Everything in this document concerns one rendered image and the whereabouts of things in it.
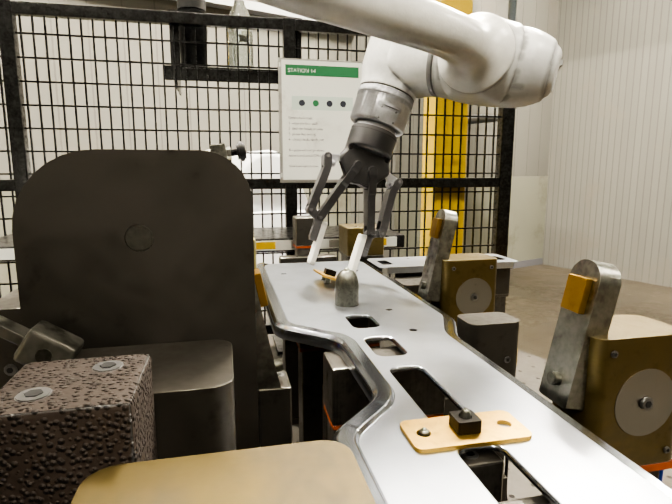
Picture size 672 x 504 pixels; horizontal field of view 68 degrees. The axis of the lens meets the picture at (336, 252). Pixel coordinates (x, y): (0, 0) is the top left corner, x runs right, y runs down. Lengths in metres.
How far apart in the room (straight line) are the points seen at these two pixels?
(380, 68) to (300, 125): 0.56
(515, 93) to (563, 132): 5.91
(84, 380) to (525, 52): 0.64
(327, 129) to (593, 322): 0.99
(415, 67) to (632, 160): 5.49
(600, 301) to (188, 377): 0.33
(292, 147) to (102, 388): 1.15
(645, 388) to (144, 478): 0.41
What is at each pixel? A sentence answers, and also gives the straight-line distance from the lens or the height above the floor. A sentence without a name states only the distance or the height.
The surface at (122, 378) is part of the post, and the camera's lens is 0.21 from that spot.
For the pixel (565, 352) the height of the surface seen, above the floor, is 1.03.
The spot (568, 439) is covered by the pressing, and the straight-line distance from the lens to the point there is 0.39.
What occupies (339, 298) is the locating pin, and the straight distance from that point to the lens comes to 0.66.
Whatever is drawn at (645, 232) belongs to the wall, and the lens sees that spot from 6.14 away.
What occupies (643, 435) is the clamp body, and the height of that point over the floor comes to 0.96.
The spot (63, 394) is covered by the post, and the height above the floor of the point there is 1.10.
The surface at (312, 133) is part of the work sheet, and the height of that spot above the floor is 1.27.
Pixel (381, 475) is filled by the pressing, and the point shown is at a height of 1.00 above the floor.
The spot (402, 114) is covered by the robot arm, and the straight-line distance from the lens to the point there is 0.79.
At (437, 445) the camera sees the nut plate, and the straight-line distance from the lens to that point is 0.35.
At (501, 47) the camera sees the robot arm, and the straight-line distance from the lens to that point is 0.71.
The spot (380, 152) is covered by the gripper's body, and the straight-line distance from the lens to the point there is 0.78.
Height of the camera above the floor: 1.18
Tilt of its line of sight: 9 degrees down
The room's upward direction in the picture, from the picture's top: straight up
